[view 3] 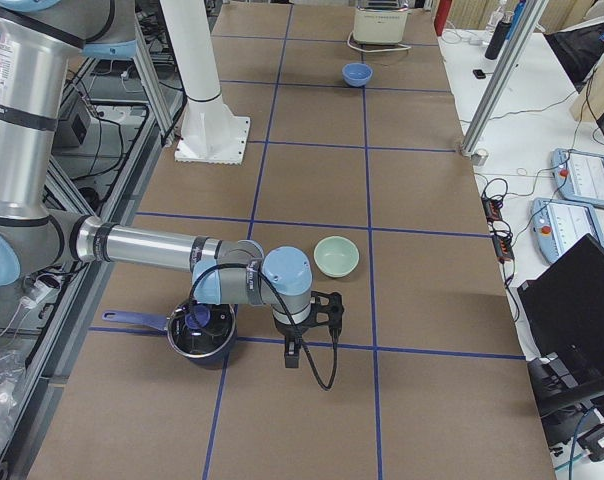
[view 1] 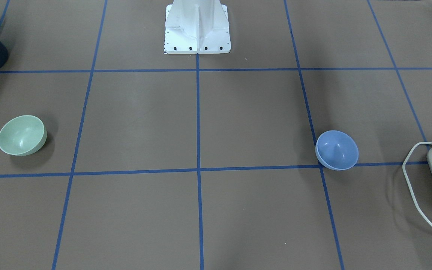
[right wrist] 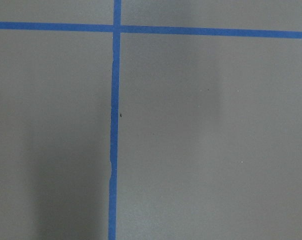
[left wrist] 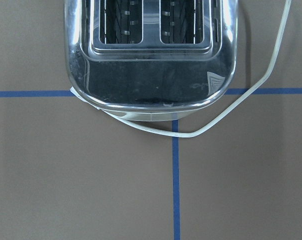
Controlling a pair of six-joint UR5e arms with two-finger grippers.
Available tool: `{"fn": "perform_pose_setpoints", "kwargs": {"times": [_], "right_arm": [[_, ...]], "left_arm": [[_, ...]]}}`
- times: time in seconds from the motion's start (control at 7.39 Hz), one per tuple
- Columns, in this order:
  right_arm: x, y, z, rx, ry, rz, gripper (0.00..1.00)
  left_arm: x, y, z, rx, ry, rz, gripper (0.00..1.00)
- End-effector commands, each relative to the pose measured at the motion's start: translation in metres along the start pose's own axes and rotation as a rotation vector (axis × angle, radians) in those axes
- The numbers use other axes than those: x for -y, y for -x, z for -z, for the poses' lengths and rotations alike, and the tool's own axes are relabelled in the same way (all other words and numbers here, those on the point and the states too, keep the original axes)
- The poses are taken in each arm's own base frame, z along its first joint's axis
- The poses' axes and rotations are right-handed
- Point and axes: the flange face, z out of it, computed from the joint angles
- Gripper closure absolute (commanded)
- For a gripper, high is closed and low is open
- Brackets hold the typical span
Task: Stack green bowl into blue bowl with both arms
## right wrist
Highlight long blue tape line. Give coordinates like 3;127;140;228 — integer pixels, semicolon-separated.
108;0;122;240

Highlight crossing blue tape line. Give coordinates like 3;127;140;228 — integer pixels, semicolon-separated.
0;21;302;40

